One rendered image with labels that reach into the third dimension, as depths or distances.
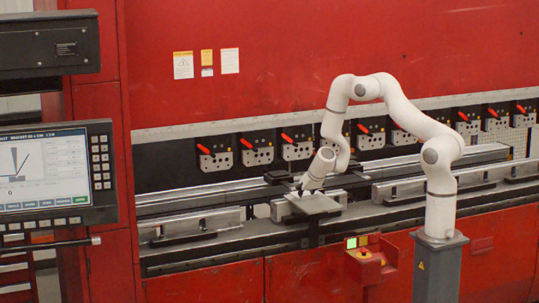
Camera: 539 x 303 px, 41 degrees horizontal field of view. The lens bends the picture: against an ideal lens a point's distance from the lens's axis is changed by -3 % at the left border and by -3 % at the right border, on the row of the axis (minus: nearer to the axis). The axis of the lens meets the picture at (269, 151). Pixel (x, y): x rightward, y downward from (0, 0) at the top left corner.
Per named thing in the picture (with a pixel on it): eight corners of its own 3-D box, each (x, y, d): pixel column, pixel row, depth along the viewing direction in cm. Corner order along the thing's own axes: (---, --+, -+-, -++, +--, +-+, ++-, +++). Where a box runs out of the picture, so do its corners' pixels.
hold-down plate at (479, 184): (452, 195, 383) (452, 190, 382) (446, 192, 388) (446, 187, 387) (495, 187, 395) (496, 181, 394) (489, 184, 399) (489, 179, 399)
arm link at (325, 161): (328, 163, 335) (308, 161, 333) (337, 146, 325) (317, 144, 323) (329, 178, 330) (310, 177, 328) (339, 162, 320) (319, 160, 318)
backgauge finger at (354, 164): (358, 183, 370) (358, 174, 368) (333, 170, 393) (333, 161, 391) (378, 180, 374) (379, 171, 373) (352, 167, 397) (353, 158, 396)
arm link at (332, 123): (358, 106, 322) (341, 168, 335) (323, 102, 319) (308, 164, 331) (364, 115, 315) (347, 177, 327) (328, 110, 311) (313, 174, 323)
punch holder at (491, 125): (487, 133, 388) (489, 103, 384) (477, 130, 395) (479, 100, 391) (508, 130, 394) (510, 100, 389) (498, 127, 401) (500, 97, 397)
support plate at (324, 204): (308, 214, 326) (308, 213, 326) (283, 197, 349) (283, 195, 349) (344, 208, 333) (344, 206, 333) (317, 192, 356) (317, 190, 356)
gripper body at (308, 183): (323, 164, 337) (316, 178, 346) (304, 167, 333) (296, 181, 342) (329, 178, 333) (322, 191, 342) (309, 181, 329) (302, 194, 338)
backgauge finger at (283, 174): (284, 195, 354) (284, 185, 352) (263, 180, 377) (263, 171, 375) (307, 192, 358) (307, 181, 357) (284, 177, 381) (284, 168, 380)
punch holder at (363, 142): (358, 151, 357) (359, 118, 353) (349, 146, 364) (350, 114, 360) (384, 147, 363) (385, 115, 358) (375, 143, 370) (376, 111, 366)
